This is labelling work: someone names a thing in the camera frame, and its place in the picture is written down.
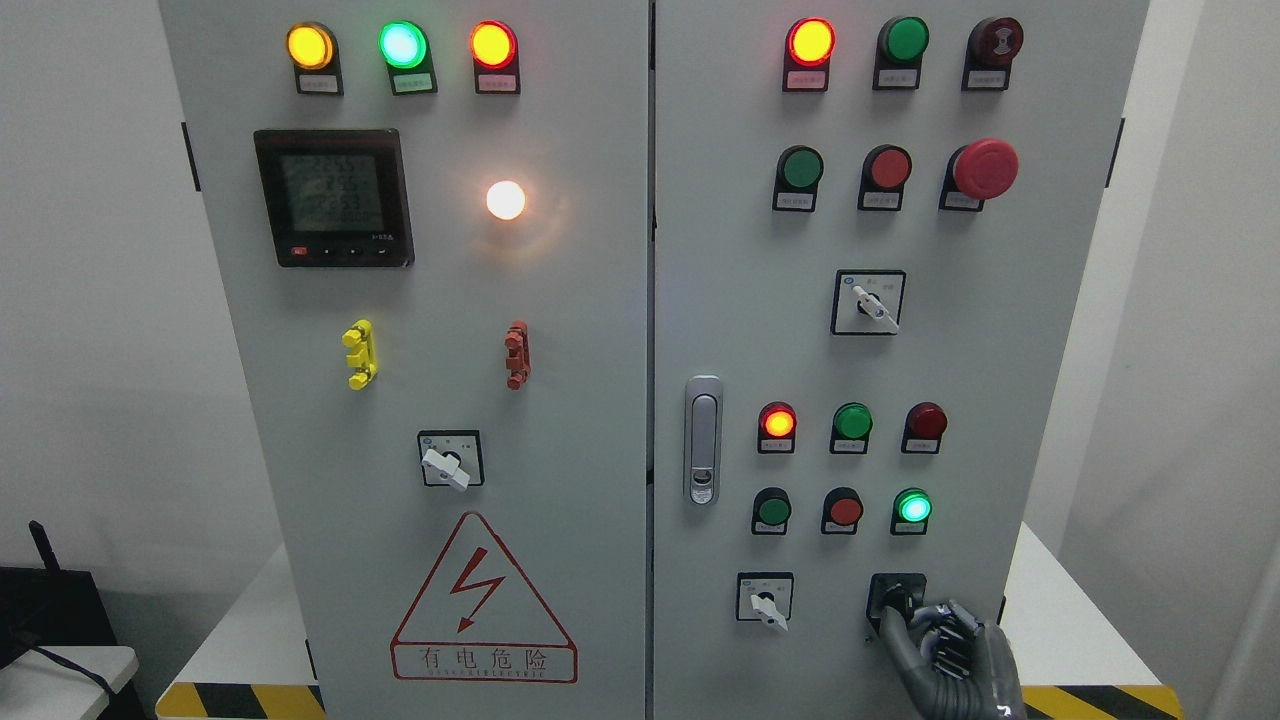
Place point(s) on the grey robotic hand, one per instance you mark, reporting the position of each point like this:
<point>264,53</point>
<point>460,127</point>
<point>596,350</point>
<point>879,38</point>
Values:
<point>954,665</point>

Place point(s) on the black rotary knob switch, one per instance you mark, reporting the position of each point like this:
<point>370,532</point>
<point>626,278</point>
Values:
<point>903,592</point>

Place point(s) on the white platform with hazard stripes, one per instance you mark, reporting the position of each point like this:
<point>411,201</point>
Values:
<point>254,664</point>

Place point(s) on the green push button lower right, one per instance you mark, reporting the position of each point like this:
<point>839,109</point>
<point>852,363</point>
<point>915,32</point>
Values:
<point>911,511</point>

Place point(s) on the green push button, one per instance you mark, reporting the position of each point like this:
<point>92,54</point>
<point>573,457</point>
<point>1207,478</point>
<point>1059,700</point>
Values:
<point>797,178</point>
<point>771,511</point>
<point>911,511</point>

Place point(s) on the red push button lower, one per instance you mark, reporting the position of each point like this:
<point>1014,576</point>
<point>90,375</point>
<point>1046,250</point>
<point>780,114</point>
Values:
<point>841,513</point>

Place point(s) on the red push button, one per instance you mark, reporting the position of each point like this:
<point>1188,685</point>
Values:
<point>841,513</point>
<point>885,171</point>

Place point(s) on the green push button lower left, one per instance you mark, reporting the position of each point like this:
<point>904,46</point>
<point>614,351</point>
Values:
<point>771,511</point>

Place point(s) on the red indicator middle right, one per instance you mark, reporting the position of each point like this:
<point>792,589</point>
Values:
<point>924,427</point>

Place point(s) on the green indicator middle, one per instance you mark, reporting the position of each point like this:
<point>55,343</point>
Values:
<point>850,429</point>

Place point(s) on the red lit indicator middle left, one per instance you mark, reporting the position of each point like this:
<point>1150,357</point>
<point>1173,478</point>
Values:
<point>777,427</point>

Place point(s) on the grey right cabinet door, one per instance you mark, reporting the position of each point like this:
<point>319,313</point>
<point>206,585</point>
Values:
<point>746,293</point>

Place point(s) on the grey cabinet door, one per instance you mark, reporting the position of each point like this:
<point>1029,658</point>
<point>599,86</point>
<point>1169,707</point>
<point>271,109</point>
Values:
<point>746,293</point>
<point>565,455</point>

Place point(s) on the red electrical warning sign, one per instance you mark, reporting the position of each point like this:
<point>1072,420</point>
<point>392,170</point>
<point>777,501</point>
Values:
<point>478,618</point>

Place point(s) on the red emergency stop button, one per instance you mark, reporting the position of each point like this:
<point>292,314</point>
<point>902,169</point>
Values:
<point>977,172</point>

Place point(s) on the red push button upper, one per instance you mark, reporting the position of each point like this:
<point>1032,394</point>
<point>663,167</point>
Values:
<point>885,171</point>

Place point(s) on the green push button upper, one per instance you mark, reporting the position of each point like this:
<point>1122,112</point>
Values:
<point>797,178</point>

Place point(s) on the red terminal connector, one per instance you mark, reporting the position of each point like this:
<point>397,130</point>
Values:
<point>518,360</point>

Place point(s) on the dark red buzzer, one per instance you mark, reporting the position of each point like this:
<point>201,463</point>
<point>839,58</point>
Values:
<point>990,49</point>

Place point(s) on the green indicator top right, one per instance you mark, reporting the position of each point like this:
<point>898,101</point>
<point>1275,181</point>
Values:
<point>901,45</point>

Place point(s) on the red lit indicator top right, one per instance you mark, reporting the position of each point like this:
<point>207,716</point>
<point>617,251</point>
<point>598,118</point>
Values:
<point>809,46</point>

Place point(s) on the white lit indicator lamp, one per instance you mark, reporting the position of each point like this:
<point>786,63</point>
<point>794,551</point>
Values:
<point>506,200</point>

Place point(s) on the yellow terminal connector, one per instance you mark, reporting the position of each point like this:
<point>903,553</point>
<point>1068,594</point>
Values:
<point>360,354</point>

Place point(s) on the grey left cabinet door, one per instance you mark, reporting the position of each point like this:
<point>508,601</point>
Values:
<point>565,455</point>

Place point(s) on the red lit indicator light left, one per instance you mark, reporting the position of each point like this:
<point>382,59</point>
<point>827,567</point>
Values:
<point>494,48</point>

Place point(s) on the black digital power meter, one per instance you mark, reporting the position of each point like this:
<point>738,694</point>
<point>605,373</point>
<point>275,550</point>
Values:
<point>335,197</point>

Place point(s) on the green lit indicator light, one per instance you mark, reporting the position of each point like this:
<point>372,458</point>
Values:
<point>406,51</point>

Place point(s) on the yellow indicator light top left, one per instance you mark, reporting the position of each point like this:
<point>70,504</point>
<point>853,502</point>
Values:
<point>315,59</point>

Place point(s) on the black device with antenna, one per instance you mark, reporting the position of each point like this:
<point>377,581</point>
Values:
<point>52,606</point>

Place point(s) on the white side table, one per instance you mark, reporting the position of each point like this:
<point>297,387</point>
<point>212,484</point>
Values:
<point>34,687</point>

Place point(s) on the white selector switch lower right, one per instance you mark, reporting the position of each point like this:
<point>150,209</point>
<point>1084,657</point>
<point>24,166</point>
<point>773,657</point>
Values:
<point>765,597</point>

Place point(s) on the white selector switch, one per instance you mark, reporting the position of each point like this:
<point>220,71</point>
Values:
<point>765,597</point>
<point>867,302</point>

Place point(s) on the silver door handle lock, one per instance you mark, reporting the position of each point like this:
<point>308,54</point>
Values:
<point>701,467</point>

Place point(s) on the white selector switch upper right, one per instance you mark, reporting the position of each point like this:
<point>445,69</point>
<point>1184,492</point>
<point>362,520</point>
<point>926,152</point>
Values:
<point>867,302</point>

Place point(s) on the white selector switch left door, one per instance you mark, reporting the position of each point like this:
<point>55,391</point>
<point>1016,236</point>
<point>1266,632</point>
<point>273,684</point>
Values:
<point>451,458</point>

